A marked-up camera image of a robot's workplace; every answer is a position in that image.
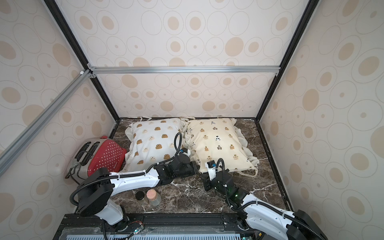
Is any red polka dot toaster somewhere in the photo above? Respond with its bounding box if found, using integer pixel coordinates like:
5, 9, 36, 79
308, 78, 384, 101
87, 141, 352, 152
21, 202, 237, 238
65, 137, 128, 182

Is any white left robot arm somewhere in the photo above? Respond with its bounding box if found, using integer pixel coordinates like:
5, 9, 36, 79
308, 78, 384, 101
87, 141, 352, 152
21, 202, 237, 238
70, 133, 200, 231

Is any silver diagonal left rail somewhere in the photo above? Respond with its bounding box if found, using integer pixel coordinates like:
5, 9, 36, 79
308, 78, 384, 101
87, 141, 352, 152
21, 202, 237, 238
1, 70, 91, 175

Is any black corner frame post right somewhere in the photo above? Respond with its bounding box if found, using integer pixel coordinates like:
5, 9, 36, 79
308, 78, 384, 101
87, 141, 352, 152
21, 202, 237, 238
256, 0, 320, 123

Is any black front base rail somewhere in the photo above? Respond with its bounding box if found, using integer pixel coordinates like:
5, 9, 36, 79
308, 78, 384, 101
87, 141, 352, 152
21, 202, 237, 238
54, 213, 273, 240

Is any black corner frame post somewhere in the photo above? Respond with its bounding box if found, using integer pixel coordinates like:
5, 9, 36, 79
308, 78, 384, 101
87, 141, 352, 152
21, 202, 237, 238
256, 0, 320, 123
43, 0, 120, 122

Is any pink lid glass jar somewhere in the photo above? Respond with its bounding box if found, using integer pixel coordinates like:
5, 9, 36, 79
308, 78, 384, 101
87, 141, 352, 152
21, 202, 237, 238
146, 189, 162, 206

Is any black lid small jar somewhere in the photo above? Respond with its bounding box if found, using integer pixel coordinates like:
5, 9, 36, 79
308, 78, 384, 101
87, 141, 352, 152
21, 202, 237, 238
135, 191, 147, 204

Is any white bear print pillow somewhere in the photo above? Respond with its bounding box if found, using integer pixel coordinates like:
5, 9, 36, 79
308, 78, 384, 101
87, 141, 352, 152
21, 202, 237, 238
123, 118, 187, 173

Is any silver horizontal back rail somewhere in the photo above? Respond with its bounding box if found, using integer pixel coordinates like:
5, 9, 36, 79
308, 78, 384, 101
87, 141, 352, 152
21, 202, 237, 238
91, 66, 280, 74

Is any cream animal print pillow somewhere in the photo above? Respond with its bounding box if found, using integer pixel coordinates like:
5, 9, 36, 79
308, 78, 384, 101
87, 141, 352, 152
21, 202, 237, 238
185, 118, 259, 178

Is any black corner frame post left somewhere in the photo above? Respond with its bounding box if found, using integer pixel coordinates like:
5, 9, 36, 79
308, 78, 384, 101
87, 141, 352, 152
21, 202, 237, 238
43, 0, 120, 122

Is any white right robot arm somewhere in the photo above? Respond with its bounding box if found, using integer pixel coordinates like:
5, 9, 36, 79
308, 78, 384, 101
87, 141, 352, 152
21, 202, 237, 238
204, 159, 327, 240

